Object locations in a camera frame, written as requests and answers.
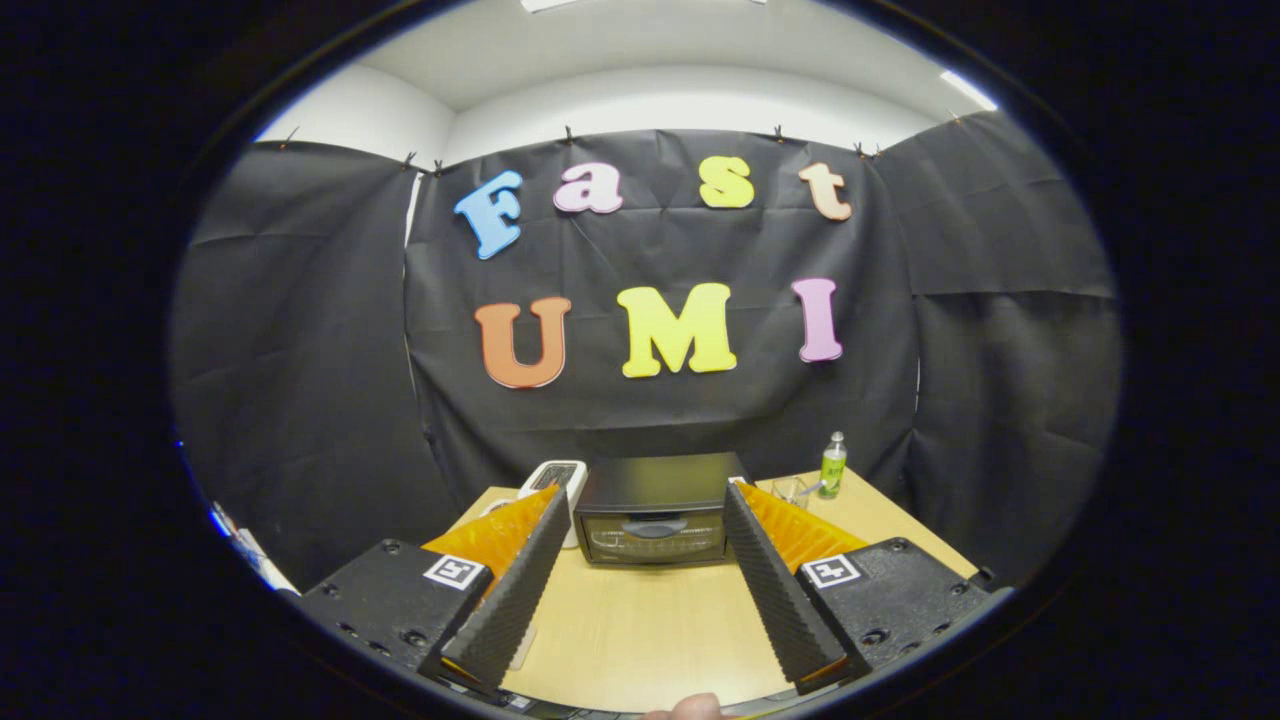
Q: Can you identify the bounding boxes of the white pop-up toaster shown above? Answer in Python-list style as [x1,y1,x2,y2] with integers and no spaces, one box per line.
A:
[517,460,589,550]

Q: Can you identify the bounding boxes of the long ceiling light panel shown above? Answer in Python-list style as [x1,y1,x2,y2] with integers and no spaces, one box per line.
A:
[520,0,771,13]

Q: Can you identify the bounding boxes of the colourful printed papers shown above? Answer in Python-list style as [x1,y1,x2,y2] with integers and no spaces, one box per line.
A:
[210,503,299,593]

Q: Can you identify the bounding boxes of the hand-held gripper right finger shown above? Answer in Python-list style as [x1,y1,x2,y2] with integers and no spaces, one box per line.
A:
[722,480,1004,696]

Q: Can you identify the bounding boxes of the green drink bottle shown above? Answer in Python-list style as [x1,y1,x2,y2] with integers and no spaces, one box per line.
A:
[820,432,848,500]

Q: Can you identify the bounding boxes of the black toaster oven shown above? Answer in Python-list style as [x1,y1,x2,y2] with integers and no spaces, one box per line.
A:
[573,452,751,568]

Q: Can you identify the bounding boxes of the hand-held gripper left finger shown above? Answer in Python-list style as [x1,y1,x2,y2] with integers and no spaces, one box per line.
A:
[297,484,573,696]

